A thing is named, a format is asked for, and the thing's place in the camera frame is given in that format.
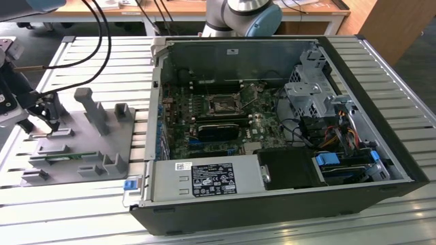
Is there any wooden cabinet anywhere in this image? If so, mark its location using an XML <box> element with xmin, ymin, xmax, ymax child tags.
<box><xmin>336</xmin><ymin>0</ymin><xmax>436</xmax><ymax>67</ymax></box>

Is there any green RAM stick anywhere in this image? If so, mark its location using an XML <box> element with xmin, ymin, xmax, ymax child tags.
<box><xmin>46</xmin><ymin>152</ymin><xmax>99</xmax><ymax>162</ymax></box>

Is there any coloured wire bundle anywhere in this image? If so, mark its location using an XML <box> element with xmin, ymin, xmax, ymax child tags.
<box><xmin>320</xmin><ymin>125</ymin><xmax>362</xmax><ymax>151</ymax></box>

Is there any silver power supply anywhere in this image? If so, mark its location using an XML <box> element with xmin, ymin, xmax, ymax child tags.
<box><xmin>150</xmin><ymin>154</ymin><xmax>270</xmax><ymax>202</ymax></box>

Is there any CPU socket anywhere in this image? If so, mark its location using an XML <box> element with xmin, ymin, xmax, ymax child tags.
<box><xmin>207</xmin><ymin>95</ymin><xmax>244</xmax><ymax>115</ymax></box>

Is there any metal socket cover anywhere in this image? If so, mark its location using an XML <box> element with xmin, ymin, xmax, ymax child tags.
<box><xmin>239</xmin><ymin>82</ymin><xmax>267</xmax><ymax>97</ymax></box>

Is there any black graphics card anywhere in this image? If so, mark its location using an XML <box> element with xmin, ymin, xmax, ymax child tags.
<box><xmin>198</xmin><ymin>124</ymin><xmax>240</xmax><ymax>142</ymax></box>

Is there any blue disk carrier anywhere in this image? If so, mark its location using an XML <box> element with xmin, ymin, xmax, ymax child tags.
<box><xmin>315</xmin><ymin>152</ymin><xmax>342</xmax><ymax>168</ymax></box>

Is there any wooden desk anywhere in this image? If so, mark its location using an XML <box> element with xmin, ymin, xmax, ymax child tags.
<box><xmin>20</xmin><ymin>0</ymin><xmax>352</xmax><ymax>36</ymax></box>

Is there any silver drive cage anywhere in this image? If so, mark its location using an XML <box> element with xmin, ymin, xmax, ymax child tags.
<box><xmin>284</xmin><ymin>48</ymin><xmax>342</xmax><ymax>119</ymax></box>

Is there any green motherboard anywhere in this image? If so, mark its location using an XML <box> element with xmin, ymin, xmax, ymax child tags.
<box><xmin>159</xmin><ymin>81</ymin><xmax>291</xmax><ymax>160</ymax></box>

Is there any grey parts rack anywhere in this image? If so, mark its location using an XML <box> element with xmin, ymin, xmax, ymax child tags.
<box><xmin>20</xmin><ymin>87</ymin><xmax>138</xmax><ymax>188</ymax></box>

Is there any black PC case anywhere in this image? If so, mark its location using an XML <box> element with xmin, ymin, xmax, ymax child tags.
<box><xmin>130</xmin><ymin>34</ymin><xmax>430</xmax><ymax>237</ymax></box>

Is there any black RAM slot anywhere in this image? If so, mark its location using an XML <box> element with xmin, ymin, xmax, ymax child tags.
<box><xmin>196</xmin><ymin>115</ymin><xmax>248</xmax><ymax>121</ymax></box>
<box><xmin>196</xmin><ymin>119</ymin><xmax>248</xmax><ymax>126</ymax></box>

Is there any silver heatsink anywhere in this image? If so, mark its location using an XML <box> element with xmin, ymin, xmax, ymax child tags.
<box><xmin>243</xmin><ymin>142</ymin><xmax>264</xmax><ymax>155</ymax></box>

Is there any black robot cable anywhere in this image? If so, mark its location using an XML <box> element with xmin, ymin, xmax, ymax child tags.
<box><xmin>43</xmin><ymin>0</ymin><xmax>104</xmax><ymax>70</ymax></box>
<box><xmin>36</xmin><ymin>0</ymin><xmax>114</xmax><ymax>95</ymax></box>

